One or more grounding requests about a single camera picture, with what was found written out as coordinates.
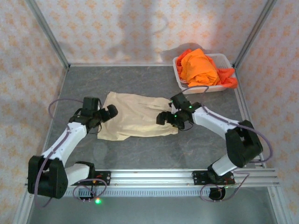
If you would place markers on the beige shorts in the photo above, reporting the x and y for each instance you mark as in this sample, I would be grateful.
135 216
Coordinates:
135 112

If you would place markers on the orange shorts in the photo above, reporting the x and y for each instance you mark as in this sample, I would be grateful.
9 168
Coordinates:
198 67

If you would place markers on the red-orange mesh shorts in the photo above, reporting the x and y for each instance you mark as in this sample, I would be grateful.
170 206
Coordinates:
230 80

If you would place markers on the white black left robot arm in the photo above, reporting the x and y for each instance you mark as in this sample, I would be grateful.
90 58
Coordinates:
70 137

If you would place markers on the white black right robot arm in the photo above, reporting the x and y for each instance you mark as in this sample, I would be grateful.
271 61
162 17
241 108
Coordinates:
210 121

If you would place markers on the white plastic mesh basket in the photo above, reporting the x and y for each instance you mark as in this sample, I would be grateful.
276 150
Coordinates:
217 88

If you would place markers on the aluminium table edge bar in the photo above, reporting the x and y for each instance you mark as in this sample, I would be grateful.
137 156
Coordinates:
61 81
244 103

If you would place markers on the yellow power connector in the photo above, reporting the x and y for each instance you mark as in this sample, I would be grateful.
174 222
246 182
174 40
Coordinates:
94 180

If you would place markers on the black plug block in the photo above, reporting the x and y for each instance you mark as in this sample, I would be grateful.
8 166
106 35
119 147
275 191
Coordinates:
84 198

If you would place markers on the indicator light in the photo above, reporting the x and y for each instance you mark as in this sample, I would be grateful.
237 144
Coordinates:
98 201

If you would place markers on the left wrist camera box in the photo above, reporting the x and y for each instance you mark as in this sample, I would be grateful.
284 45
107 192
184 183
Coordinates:
91 103

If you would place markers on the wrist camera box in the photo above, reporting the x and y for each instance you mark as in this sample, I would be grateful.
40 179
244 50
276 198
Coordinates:
180 100
91 103

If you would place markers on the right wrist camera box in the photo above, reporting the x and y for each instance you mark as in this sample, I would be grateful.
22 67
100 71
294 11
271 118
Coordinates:
180 100

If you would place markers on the aluminium frame crossbar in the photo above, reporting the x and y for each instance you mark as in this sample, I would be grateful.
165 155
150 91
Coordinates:
116 64

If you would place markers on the aluminium mounting rail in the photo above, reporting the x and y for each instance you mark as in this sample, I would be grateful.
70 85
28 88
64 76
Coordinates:
151 177

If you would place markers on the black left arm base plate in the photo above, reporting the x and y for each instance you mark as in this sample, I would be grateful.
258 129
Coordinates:
106 178

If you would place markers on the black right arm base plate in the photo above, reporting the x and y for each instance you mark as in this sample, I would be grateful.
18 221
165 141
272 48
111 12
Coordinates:
197 178

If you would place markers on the aluminium frame post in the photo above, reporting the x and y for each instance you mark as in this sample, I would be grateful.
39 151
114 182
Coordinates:
254 32
48 32

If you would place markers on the aluminium frame leg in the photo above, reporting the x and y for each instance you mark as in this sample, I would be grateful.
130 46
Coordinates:
277 205
23 208

